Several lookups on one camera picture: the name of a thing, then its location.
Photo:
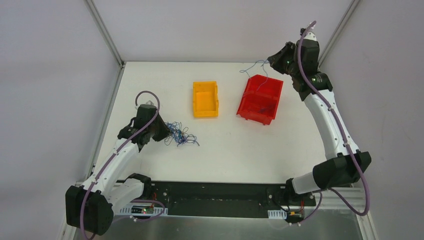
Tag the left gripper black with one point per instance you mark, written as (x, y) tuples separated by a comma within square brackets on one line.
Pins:
[(159, 130)]

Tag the yellow plastic bin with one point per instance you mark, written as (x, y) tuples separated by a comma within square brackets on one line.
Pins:
[(205, 101)]

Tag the left white slotted cable duct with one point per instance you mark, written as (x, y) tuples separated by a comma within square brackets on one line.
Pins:
[(142, 210)]

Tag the white slotted cable duct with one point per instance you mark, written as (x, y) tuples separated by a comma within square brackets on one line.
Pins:
[(277, 214), (142, 210)]

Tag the right white slotted cable duct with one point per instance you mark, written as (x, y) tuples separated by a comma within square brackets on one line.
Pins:
[(277, 214)]

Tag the red plastic bin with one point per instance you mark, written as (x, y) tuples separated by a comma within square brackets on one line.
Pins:
[(260, 99)]

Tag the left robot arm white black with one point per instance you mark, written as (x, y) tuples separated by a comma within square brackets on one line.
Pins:
[(93, 205)]

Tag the aluminium frame rail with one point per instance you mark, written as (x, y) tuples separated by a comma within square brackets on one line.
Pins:
[(332, 198)]

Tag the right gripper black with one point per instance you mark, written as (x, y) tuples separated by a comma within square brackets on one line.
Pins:
[(281, 56)]

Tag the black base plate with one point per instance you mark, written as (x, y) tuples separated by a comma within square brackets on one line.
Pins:
[(228, 200)]

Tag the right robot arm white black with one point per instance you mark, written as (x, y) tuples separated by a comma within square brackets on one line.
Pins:
[(345, 163)]

